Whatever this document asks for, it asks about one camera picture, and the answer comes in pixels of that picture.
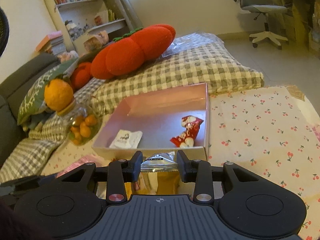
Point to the large orange citrus fruit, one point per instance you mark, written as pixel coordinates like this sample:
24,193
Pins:
58,94

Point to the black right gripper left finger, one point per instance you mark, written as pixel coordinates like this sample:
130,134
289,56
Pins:
121,172

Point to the stack of books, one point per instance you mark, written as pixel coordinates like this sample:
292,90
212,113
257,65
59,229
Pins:
52,43

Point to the small red pumpkin cushion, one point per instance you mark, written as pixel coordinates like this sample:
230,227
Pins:
81,76

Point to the grey office chair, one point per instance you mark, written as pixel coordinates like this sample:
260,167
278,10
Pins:
263,7

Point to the cherry print tablecloth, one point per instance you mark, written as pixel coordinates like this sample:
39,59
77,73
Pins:
273,132

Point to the clear plastic bag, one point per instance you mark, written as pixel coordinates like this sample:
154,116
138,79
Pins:
191,41

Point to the grey checked blanket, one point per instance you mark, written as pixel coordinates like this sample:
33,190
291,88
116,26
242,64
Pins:
211,63

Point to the white small snack packet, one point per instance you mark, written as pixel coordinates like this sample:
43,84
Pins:
126,139

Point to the pink cardboard tray box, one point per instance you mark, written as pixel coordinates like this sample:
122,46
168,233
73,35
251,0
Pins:
158,116

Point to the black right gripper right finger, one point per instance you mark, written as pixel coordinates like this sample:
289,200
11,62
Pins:
200,173

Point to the silver foil snack packet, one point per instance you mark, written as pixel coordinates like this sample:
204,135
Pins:
160,162

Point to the glass jar with tangerines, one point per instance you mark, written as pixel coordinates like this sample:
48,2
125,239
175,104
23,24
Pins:
79,122

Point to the dark grey sofa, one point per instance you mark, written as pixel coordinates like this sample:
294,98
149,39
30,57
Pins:
13,90

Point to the large red pumpkin cushion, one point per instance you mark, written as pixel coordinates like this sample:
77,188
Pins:
130,52

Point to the white bookshelf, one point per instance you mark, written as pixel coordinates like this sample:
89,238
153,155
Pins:
78,20

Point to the red white candy packet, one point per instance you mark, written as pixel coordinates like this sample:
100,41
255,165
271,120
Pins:
187,138

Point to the green leaf pattern pillow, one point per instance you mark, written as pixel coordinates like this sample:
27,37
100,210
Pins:
34,103

